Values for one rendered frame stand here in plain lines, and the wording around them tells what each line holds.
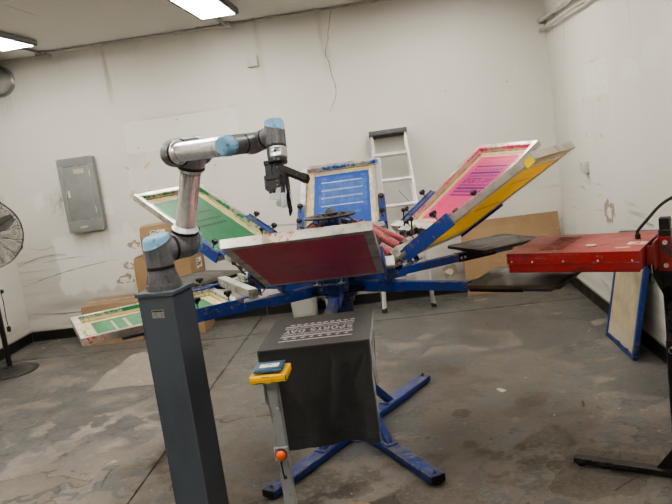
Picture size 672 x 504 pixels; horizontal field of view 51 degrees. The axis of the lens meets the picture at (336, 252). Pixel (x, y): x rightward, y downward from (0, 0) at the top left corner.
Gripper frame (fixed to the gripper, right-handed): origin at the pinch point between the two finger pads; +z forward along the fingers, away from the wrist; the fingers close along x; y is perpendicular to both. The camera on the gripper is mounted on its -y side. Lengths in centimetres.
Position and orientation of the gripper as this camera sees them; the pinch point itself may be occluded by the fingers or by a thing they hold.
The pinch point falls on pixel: (288, 212)
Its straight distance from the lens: 257.4
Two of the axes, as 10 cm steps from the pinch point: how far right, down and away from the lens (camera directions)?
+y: -9.9, 1.2, 1.0
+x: -1.2, -1.3, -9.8
